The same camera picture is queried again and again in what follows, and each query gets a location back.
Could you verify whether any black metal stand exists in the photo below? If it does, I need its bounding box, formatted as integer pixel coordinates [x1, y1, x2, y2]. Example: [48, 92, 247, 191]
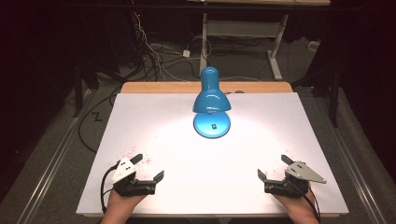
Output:
[328, 69, 341, 129]
[72, 60, 86, 119]

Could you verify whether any metal floor rail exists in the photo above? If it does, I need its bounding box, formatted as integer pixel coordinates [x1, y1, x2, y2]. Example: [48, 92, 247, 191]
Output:
[15, 89, 96, 224]
[306, 90, 389, 224]

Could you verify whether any black floor cable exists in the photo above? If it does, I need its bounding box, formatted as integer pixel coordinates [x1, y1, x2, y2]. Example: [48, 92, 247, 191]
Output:
[77, 88, 123, 154]

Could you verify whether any person's left hand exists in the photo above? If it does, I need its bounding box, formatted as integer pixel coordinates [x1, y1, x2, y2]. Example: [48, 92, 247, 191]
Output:
[106, 189, 148, 217]

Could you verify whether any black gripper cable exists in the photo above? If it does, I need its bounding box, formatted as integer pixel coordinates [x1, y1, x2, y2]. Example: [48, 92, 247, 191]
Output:
[288, 181, 322, 224]
[99, 163, 120, 215]

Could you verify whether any white table cover sheet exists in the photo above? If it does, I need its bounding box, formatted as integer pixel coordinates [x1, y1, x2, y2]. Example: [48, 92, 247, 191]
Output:
[76, 91, 350, 217]

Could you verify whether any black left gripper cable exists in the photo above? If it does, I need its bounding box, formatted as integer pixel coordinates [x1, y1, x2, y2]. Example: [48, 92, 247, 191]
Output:
[99, 163, 120, 215]

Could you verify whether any white metal desk frame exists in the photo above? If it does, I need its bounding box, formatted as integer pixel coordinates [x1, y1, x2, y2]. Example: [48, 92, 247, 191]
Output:
[198, 12, 290, 82]

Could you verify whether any blue desk lamp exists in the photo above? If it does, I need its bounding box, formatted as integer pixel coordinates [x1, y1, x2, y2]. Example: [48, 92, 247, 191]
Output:
[191, 65, 233, 140]

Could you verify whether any tangle of floor cables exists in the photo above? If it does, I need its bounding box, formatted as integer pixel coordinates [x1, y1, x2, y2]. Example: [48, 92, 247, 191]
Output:
[129, 10, 202, 82]

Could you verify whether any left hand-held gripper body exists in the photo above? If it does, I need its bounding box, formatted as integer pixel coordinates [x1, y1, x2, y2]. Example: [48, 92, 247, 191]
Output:
[110, 158, 157, 198]

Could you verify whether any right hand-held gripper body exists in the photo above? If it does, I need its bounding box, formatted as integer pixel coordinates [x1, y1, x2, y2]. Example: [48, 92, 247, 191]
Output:
[263, 161, 328, 199]

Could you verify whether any person's right hand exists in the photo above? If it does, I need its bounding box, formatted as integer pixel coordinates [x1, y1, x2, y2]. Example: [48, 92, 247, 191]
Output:
[274, 189, 318, 217]

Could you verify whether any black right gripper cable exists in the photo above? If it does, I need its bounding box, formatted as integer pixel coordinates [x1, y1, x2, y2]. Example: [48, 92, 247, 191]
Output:
[288, 181, 322, 224]

